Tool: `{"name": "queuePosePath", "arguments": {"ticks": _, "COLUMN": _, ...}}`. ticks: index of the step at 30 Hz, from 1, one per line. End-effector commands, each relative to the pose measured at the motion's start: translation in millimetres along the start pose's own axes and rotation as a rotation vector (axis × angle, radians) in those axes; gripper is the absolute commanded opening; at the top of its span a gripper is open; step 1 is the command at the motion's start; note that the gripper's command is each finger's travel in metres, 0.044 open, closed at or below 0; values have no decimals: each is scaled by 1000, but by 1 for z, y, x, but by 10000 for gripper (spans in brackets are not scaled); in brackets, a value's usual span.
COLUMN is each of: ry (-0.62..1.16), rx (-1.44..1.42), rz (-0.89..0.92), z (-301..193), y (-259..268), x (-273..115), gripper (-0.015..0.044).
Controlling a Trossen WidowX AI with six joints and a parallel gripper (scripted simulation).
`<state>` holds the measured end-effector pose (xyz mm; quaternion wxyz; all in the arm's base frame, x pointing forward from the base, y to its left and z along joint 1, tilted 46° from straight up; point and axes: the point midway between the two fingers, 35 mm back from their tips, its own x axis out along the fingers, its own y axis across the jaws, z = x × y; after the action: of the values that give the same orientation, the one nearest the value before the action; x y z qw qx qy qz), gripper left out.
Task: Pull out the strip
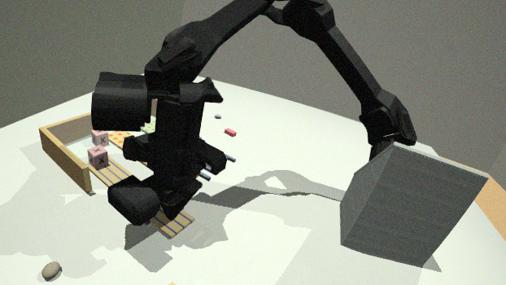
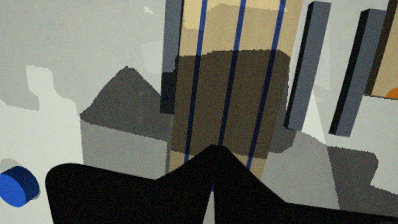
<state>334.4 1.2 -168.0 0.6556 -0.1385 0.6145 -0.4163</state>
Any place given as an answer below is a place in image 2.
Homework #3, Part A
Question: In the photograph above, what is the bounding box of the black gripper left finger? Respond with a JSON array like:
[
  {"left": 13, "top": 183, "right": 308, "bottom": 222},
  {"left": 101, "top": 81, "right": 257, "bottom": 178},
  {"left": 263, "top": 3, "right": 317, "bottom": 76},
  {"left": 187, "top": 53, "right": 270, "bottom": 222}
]
[{"left": 45, "top": 144, "right": 219, "bottom": 224}]

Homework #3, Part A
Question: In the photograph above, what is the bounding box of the blue cylinder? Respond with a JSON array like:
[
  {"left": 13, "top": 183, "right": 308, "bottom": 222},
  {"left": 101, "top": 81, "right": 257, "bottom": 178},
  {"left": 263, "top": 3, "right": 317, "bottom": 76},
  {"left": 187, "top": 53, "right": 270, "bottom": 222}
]
[{"left": 0, "top": 166, "right": 40, "bottom": 207}]

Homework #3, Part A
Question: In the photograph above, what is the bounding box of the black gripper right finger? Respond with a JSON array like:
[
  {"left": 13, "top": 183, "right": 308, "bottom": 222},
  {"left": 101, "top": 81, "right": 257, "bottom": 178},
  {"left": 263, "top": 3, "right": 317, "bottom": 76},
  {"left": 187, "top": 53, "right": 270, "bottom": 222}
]
[{"left": 214, "top": 146, "right": 398, "bottom": 224}]

